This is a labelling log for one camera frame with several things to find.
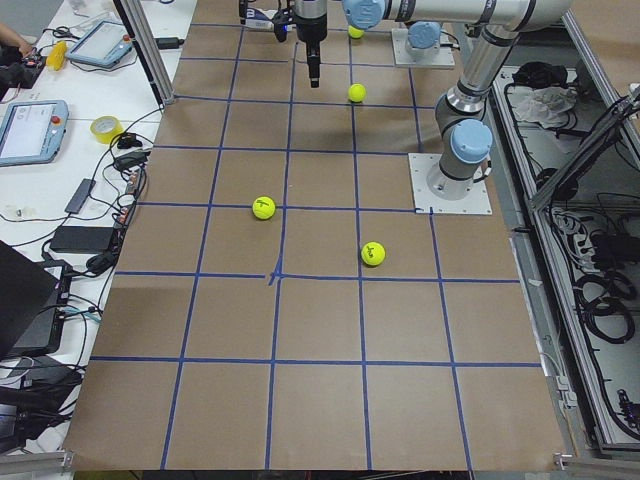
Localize black laptop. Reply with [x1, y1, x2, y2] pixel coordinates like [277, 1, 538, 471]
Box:
[1, 243, 71, 359]

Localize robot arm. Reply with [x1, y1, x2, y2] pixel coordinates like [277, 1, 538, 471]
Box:
[405, 21, 443, 54]
[342, 0, 571, 200]

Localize yellow tennis ball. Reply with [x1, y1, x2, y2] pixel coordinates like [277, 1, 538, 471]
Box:
[252, 196, 276, 220]
[348, 26, 364, 39]
[360, 241, 386, 267]
[347, 83, 367, 103]

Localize yellow tennis ball lower right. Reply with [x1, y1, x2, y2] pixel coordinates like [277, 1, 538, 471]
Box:
[348, 26, 364, 39]

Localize white Wilson tennis ball can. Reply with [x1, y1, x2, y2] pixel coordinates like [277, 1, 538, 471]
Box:
[240, 7, 277, 31]

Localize grey usb hub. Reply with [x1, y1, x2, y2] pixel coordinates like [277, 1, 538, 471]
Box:
[65, 178, 96, 215]

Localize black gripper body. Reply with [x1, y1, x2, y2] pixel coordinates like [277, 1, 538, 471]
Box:
[293, 14, 328, 55]

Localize teach pendant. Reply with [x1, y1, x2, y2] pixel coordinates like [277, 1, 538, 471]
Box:
[66, 20, 133, 69]
[1, 100, 69, 167]

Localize teach pendant near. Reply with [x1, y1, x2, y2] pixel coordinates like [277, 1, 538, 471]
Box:
[1, 100, 69, 167]

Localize aluminium frame post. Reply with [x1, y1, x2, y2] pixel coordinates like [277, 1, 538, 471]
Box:
[113, 0, 175, 107]

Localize yellow tape roll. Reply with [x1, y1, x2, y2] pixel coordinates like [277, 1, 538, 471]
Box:
[90, 115, 124, 145]

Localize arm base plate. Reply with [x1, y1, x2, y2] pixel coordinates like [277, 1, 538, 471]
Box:
[391, 28, 455, 70]
[408, 153, 492, 215]

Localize black power adapter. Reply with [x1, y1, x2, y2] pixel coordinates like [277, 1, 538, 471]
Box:
[50, 226, 114, 254]

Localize yellow tennis ball lower left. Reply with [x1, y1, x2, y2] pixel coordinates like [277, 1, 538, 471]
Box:
[360, 241, 386, 267]

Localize yellow tennis ball centre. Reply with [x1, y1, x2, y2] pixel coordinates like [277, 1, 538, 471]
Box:
[347, 83, 367, 103]

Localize yellow tennis ball upper left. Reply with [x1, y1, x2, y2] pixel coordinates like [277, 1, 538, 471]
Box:
[252, 196, 276, 220]

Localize teach pendant far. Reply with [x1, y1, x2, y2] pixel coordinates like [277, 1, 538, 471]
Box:
[66, 20, 133, 69]

